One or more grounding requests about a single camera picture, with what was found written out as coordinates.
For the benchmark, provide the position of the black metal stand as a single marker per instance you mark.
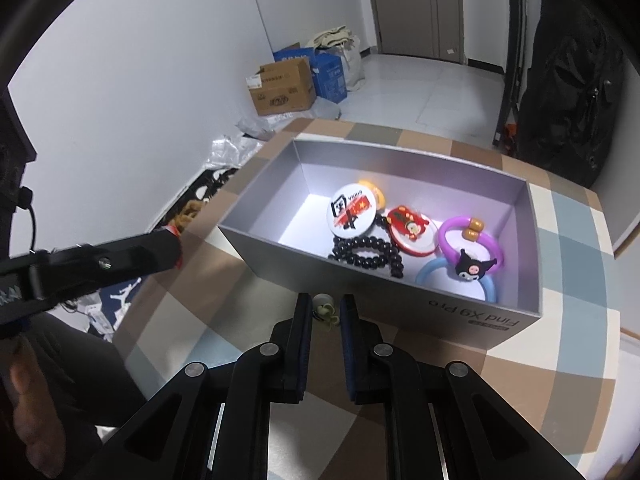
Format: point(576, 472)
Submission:
point(515, 60)

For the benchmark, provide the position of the person's left hand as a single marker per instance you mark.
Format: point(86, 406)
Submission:
point(30, 410)

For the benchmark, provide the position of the flat blue box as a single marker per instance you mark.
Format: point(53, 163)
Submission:
point(292, 54)

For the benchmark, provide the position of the red rimmed round badge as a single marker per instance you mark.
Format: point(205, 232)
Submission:
point(410, 230)

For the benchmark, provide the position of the white round flag-print badge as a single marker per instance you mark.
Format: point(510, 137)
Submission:
point(350, 210)

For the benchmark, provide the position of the small clear charm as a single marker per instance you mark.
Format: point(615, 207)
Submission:
point(324, 310)

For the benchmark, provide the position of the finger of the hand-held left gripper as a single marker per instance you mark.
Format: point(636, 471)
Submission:
point(115, 265)

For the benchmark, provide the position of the person's dark pants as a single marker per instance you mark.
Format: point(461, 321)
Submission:
point(90, 385)

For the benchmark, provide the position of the yellow round trinket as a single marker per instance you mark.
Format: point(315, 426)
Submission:
point(377, 192)

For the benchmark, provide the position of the clear plastic wrap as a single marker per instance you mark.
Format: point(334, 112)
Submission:
point(235, 147)

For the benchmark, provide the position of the grey door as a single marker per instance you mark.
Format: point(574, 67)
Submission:
point(410, 10)

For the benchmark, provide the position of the blue carton box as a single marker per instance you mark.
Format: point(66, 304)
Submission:
point(330, 77)

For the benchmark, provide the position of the beige cloth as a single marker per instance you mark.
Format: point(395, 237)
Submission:
point(332, 37)

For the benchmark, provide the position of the large black bag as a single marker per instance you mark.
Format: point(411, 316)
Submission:
point(570, 90)

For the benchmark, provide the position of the grey cardboard box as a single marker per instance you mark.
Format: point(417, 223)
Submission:
point(475, 320)

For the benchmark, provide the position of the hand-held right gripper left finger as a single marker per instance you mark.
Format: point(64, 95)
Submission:
point(306, 350)

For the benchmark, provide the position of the white plastic bag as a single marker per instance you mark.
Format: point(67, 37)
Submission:
point(352, 62)

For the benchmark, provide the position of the brown cardboard box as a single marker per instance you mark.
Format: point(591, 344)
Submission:
point(282, 90)

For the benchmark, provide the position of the small orange object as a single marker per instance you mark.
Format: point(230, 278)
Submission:
point(510, 132)

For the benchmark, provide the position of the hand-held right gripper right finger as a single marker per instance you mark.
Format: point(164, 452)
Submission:
point(346, 350)

